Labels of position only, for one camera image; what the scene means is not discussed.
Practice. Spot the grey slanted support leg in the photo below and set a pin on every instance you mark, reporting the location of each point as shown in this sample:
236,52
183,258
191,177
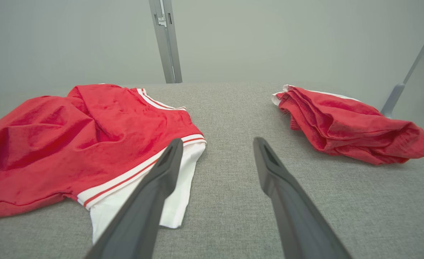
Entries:
395,97

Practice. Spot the grey fabric sofa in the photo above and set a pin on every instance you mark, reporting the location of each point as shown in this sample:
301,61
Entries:
233,115

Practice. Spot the red shorts with white stripe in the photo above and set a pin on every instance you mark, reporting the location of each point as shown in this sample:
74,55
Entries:
341,126

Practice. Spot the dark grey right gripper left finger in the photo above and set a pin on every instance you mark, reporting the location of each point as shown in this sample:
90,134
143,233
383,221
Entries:
143,208

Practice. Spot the red Bulls jersey white trim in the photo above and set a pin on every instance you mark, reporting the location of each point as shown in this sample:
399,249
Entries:
53,144

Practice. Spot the grey metal partition post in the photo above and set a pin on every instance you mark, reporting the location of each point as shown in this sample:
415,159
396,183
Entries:
167,46

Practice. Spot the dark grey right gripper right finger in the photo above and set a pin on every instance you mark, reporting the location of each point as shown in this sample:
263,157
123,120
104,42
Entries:
291,208

